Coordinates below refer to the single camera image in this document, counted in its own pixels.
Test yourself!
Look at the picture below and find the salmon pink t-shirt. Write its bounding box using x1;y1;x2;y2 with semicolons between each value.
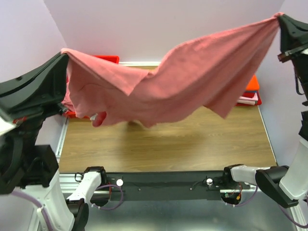
61;14;279;128

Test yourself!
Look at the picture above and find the orange folded t-shirt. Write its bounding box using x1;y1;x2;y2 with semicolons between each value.
246;75;260;91

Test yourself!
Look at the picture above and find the red plastic bin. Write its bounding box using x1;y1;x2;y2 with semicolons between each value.
63;55;120;118

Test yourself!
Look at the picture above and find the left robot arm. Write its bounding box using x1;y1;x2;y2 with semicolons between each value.
0;53;106;231

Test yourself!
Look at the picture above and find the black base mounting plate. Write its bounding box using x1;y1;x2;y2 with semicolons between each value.
107;170;250;201

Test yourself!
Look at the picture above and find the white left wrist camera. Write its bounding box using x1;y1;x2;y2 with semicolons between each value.
0;106;18;136

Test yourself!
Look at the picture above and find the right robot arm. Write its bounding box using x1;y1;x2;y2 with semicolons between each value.
220;14;308;208

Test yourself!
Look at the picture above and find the light pink folded t-shirt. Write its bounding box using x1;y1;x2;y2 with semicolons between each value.
237;93;258;105

